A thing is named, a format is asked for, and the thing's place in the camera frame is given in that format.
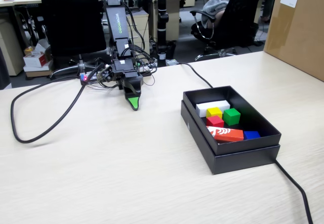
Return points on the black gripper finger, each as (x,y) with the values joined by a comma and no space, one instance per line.
(136,82)
(132,102)

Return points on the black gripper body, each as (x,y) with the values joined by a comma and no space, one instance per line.
(122,68)

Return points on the yellow wooden cube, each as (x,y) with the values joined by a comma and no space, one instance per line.
(213,112)

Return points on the red wooden cube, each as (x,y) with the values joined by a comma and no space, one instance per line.
(214,122)

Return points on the green wooden cube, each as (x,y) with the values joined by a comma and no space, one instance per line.
(231,116)

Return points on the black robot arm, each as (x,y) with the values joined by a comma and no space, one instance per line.
(116,21)

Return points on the black cardboard box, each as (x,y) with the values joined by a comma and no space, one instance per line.
(248,145)

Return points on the black open box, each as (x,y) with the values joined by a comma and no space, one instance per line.
(243,162)

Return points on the large brown cardboard box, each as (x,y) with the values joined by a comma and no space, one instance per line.
(298,37)

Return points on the black hub with plugs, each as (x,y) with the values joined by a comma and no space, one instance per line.
(145,68)

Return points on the blue motor controller board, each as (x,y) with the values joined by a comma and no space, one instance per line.
(84,77)

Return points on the black mesh office chair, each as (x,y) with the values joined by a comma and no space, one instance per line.
(73,19)

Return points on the white rectangular block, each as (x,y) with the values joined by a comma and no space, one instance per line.
(202,109)

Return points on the open white carton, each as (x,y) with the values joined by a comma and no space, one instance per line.
(41,45)

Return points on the flat brown carton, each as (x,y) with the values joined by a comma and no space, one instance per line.
(38,72)

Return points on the white and red carton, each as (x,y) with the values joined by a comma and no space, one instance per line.
(35,60)

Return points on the yellow tape roll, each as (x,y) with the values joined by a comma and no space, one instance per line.
(29,50)

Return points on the orange block with white print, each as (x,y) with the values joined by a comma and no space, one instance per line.
(233,135)

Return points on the grey jacket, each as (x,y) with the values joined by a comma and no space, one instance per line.
(215,6)

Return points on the blue wooden cube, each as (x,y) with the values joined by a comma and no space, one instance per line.
(251,135)

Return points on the black chair with chrome arms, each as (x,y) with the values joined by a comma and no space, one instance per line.
(245,19)

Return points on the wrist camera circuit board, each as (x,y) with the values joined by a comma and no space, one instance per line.
(105,74)

